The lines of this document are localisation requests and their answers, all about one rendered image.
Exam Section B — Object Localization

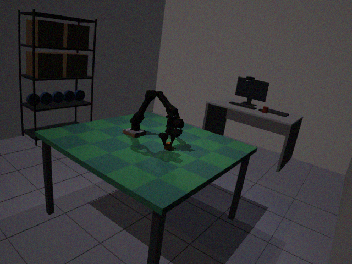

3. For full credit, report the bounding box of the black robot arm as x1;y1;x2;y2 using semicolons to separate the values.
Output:
130;90;184;138

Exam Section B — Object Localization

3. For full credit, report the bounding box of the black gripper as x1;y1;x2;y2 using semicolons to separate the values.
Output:
159;125;175;146

